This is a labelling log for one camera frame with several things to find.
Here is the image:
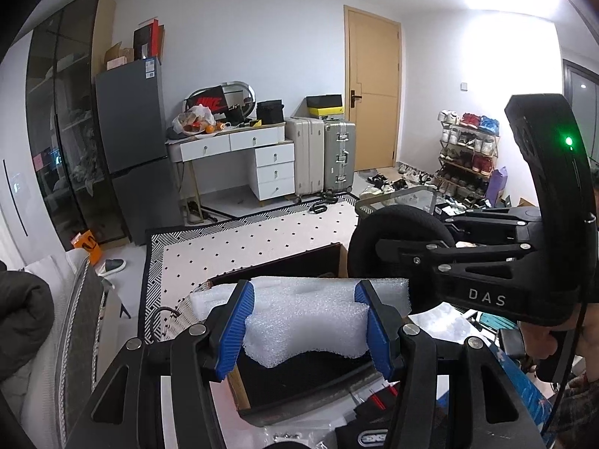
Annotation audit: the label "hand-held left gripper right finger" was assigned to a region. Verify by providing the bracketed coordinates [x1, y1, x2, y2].
[354, 280, 546, 449]

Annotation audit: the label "dark glass cabinet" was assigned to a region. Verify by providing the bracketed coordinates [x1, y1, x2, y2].
[25, 0, 130, 251]

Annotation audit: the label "grey quilted sofa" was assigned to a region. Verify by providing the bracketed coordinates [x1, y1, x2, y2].
[0, 250, 141, 449]

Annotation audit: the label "black push-up handles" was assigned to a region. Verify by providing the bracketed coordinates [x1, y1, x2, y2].
[308, 193, 338, 214]

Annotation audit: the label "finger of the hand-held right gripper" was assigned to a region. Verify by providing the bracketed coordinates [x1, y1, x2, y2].
[375, 236, 536, 291]
[440, 206, 546, 246]

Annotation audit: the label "black and red cardboard box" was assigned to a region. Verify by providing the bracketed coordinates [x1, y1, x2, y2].
[207, 242, 408, 427]

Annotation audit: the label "shoe rack with shoes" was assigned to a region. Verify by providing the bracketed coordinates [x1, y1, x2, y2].
[435, 109, 501, 207]

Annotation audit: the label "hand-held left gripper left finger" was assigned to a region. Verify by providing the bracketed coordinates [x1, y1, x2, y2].
[66, 280, 256, 449]

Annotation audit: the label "black packaged accessory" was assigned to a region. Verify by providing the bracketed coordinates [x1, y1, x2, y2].
[336, 409, 399, 449]

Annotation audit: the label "white dressing desk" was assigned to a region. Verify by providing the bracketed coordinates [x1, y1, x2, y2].
[166, 123, 297, 225]

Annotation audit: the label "purple bag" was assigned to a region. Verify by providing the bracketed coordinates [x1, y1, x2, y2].
[484, 166, 509, 209]

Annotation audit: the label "black bag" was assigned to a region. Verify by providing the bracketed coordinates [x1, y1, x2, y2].
[256, 100, 286, 125]

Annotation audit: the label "oval mirror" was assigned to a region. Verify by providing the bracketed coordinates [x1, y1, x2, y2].
[220, 81, 258, 119]

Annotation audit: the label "yellow and black box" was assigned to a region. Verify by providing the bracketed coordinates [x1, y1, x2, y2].
[305, 95, 346, 121]

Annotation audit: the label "red and black tall box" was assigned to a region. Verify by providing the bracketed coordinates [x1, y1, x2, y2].
[133, 19, 166, 62]

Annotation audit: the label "blue cloud print desk mat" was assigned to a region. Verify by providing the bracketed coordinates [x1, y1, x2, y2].
[495, 350, 552, 437]

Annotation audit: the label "dark jacket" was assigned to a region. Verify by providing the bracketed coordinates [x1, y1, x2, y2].
[0, 259, 55, 376]

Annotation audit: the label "plastic bag of fruit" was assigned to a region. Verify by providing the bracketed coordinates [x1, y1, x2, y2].
[171, 104, 218, 137]

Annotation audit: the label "grey slipper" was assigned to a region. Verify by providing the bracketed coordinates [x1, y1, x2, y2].
[96, 258, 127, 276]

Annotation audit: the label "wooden door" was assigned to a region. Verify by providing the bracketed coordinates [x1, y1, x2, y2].
[344, 4, 403, 172]

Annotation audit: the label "beige suitcase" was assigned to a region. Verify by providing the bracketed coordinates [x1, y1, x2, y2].
[285, 116, 326, 198]

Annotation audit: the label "pile of shoes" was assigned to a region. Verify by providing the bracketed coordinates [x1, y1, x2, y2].
[358, 161, 437, 198]

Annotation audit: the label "black and red shoe box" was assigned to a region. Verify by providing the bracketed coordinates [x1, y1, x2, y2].
[184, 85, 226, 114]

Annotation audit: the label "silver suitcase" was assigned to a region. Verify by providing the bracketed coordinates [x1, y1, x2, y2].
[323, 119, 357, 195]

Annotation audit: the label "glass coffee table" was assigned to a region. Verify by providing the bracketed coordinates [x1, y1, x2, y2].
[356, 186, 469, 226]

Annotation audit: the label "beige woven basket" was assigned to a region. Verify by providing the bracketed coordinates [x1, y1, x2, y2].
[139, 284, 213, 344]

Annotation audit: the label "black and white patterned rug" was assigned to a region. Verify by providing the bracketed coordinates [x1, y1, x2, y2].
[138, 194, 362, 348]

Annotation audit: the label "black round cushion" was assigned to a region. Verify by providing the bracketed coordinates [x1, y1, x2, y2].
[347, 205, 458, 291]

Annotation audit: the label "open brown cardboard box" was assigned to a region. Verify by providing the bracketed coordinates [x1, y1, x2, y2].
[104, 42, 137, 71]

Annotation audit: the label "grey refrigerator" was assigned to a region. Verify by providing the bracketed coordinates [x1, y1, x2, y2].
[95, 56, 184, 247]

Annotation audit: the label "person's right hand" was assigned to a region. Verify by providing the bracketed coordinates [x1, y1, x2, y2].
[519, 322, 557, 375]

